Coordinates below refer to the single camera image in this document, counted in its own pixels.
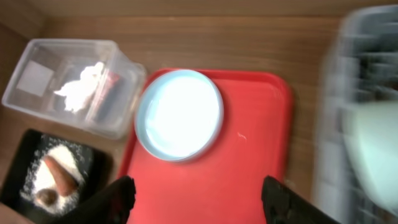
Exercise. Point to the white rice grains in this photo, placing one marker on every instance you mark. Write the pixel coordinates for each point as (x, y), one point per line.
(76, 158)

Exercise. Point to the light blue plate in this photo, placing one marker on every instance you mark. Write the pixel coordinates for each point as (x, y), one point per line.
(179, 116)

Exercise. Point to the red snack wrapper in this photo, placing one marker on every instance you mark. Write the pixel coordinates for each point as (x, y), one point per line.
(105, 99)

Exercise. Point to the black tray bin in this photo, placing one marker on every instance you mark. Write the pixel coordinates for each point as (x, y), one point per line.
(18, 171)

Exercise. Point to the orange carrot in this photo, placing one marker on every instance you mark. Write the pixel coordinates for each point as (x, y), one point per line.
(65, 183)

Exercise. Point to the red serving tray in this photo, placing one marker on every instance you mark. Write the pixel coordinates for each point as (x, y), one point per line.
(223, 184)

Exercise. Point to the mint green bowl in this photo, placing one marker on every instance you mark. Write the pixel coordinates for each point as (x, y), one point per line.
(370, 136)

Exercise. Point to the clear plastic bin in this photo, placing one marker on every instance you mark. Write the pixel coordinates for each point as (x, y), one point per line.
(47, 64)

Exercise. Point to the white tissue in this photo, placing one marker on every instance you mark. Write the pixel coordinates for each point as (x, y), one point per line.
(78, 93)

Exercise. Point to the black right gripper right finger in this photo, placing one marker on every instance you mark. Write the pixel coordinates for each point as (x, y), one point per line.
(283, 206)

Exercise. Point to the grey dishwasher rack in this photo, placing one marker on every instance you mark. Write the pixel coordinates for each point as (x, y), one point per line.
(361, 67)

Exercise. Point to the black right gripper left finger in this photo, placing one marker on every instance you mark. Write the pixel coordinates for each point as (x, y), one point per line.
(111, 205)

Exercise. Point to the brown food scrap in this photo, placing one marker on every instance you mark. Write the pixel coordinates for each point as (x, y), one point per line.
(46, 197)

